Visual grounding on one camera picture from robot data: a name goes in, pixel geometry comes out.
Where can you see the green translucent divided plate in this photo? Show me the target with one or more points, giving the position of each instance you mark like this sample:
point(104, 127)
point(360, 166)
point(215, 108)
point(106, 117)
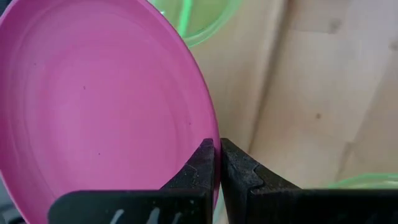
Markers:
point(202, 18)

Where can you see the pink plastic plate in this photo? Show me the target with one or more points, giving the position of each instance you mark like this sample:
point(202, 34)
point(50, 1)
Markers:
point(93, 93)

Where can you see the pale green plastic plate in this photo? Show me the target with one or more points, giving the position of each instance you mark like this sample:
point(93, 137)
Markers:
point(370, 181)

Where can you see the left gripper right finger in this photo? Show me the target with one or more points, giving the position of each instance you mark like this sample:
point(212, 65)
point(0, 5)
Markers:
point(280, 207)

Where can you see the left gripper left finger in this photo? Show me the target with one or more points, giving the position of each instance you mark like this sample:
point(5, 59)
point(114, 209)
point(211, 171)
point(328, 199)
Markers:
point(155, 207)

